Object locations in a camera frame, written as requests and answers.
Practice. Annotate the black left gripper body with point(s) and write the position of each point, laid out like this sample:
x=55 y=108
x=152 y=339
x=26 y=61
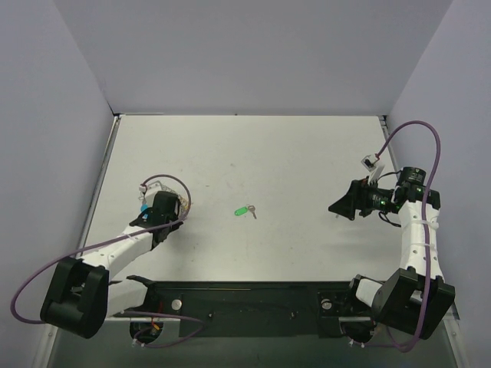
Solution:
x=169 y=227

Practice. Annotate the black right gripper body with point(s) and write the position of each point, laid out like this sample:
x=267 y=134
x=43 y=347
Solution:
x=357 y=198

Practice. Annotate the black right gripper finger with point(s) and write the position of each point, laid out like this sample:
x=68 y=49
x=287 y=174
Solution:
x=346 y=213
x=347 y=204

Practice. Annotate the metal key organizer blue handle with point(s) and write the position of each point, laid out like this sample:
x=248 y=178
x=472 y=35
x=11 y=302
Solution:
x=171 y=199

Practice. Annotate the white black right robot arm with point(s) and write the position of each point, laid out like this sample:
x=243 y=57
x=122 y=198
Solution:
x=415 y=298

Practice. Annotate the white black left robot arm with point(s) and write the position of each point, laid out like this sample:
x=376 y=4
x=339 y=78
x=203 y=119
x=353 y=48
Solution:
x=78 y=298

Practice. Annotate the green key tag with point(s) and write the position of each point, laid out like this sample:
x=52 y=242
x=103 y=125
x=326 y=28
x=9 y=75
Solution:
x=241 y=211

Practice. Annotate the silver key on green tag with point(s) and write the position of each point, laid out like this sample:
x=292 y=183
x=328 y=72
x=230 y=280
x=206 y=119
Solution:
x=251 y=209

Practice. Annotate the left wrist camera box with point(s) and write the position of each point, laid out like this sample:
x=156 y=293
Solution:
x=148 y=191

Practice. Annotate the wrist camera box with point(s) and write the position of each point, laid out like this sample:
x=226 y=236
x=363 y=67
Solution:
x=375 y=166
x=148 y=191

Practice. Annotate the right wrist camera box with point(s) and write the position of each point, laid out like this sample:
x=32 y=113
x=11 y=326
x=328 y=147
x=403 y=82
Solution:
x=375 y=166

